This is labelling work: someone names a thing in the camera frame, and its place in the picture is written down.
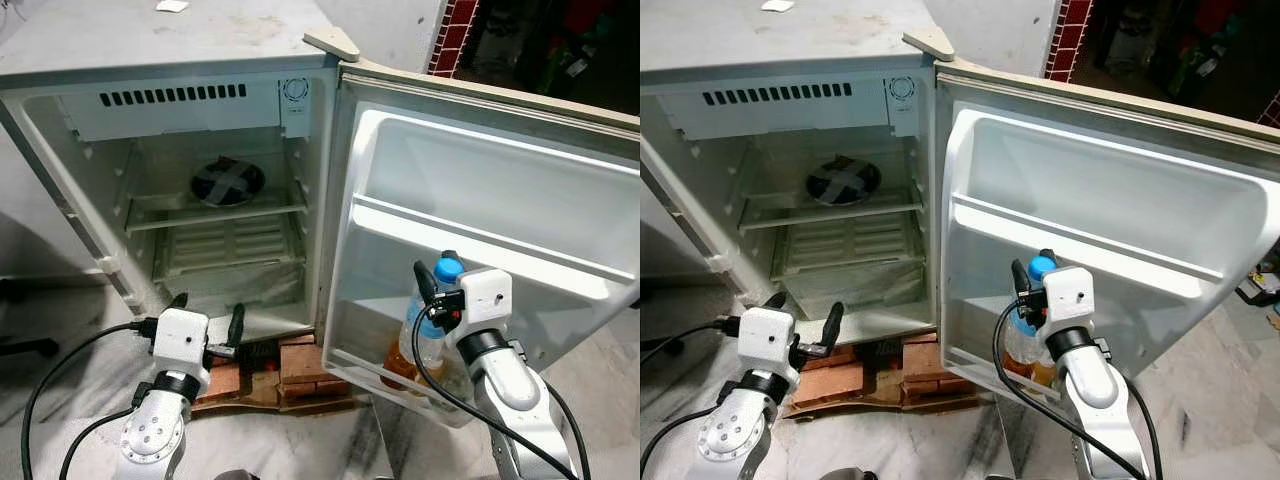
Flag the clear bottle blue cap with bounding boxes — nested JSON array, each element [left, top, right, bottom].
[[382, 255, 471, 396], [1002, 255, 1063, 389]]

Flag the white slatted fridge shelf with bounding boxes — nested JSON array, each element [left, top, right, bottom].
[[775, 212, 927, 279], [155, 212, 306, 279]]

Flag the clear glass fridge shelf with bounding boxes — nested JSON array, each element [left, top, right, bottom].
[[125, 183, 309, 234], [738, 183, 927, 234]]

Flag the white fridge door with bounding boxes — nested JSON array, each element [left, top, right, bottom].
[[930, 58, 1280, 403], [318, 62, 641, 429]]

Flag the beige fridge hinge cover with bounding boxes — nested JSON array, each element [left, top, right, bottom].
[[902, 27, 957, 63], [303, 27, 361, 63]]

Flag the white fridge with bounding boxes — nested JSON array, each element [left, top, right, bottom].
[[0, 0, 346, 346], [640, 0, 943, 346]]

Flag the orange brick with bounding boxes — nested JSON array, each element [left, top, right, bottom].
[[193, 358, 249, 406], [902, 335, 976, 389], [278, 335, 326, 387], [798, 348, 867, 406]]

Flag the wooden board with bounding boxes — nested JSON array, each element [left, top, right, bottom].
[[790, 378, 981, 415], [190, 375, 363, 417]]

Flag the black yellow small object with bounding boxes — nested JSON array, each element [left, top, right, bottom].
[[1235, 255, 1280, 331]]

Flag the white door shelf rail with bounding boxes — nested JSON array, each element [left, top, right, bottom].
[[350, 193, 613, 303], [950, 193, 1226, 301]]

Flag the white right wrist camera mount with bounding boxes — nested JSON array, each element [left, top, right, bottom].
[[455, 267, 514, 337], [1042, 265, 1097, 327]]

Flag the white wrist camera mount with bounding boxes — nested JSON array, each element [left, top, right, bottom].
[[455, 267, 514, 337], [1042, 265, 1097, 327], [150, 308, 211, 377], [738, 307, 801, 377]]

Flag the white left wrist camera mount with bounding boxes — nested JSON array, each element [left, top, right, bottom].
[[150, 308, 211, 377], [738, 307, 801, 377]]

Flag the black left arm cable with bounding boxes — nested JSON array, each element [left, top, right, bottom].
[[640, 406, 723, 473], [20, 320, 153, 480], [640, 320, 743, 367], [58, 406, 137, 480]]

